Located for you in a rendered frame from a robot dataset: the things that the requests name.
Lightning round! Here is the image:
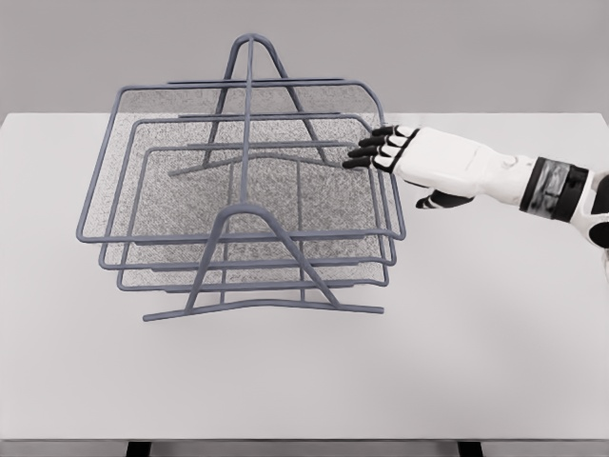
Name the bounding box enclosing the medium grey mesh tray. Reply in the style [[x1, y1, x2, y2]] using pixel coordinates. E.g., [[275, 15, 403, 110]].
[[98, 113, 399, 272]]

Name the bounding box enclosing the large grey mesh tray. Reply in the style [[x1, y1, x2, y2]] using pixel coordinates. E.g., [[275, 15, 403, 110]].
[[75, 80, 406, 245]]

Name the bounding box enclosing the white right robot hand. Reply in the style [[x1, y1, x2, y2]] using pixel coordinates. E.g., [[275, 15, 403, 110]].
[[342, 124, 494, 211]]

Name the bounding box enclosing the small grey mesh tray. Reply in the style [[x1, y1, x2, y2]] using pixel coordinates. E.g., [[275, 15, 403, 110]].
[[115, 139, 392, 292]]

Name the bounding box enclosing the grey wire rack frame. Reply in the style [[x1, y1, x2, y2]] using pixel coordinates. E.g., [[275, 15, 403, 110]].
[[142, 31, 385, 323]]

